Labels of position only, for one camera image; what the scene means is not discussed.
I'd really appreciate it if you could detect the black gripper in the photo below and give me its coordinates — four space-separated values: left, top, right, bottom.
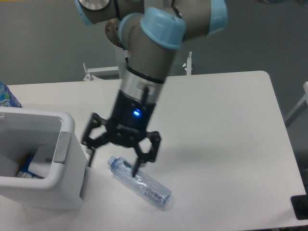
80 90 162 179

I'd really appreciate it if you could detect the clear plastic water bottle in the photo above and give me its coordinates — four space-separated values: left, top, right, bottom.
107 156 172 208

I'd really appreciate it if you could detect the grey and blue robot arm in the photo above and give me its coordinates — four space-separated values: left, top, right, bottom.
75 0 228 176

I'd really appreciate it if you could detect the white plastic trash bin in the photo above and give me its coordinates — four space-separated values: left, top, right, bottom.
0 107 88 209

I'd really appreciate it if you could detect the blue snack wrapper in bin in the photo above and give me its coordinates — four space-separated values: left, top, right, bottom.
16 154 40 179

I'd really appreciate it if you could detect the black clamp at table edge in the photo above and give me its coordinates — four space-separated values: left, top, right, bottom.
291 194 308 220

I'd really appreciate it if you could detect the white pedestal base bracket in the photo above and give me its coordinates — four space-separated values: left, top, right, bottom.
83 51 193 81

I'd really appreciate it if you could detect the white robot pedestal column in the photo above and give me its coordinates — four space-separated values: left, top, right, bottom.
105 18 130 79

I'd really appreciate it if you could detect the white frame at right edge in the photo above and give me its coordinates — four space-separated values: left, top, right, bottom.
284 81 308 128

